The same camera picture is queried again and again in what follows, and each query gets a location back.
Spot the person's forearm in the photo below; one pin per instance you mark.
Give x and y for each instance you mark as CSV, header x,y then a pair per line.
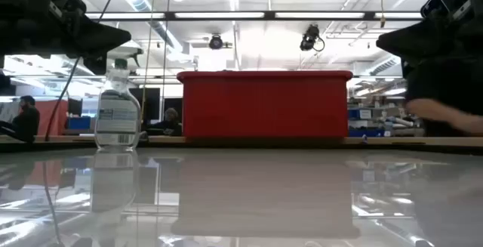
x,y
445,113

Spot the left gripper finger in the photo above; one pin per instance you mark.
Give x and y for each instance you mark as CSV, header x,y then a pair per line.
x,y
105,39
97,65

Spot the blue storage bin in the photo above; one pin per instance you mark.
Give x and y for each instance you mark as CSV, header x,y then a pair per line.
x,y
354,113
79,123
366,132

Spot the red plastic bin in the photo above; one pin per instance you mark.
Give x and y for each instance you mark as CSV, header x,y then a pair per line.
x,y
264,107

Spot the black monitor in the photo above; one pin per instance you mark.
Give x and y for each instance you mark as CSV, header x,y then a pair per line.
x,y
74,107
151,103

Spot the grey background robot arm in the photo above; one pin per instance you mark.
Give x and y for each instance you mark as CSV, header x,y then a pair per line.
x,y
400,121

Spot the overhead light bar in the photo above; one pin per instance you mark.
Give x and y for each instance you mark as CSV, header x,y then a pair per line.
x,y
269,15

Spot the clear spray bottle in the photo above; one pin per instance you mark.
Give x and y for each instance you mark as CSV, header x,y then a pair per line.
x,y
117,118

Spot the person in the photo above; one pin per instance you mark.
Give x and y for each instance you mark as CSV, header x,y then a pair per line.
x,y
453,84
26,120
171,116

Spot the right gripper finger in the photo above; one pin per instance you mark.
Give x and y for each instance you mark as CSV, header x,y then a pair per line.
x,y
409,67
411,43

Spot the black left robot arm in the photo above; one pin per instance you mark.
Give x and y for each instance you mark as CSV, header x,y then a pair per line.
x,y
3,84

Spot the black ceiling camera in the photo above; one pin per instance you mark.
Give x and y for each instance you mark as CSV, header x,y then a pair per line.
x,y
216,42
309,37

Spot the orange partition panel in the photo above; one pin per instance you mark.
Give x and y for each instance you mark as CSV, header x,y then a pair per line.
x,y
51,116

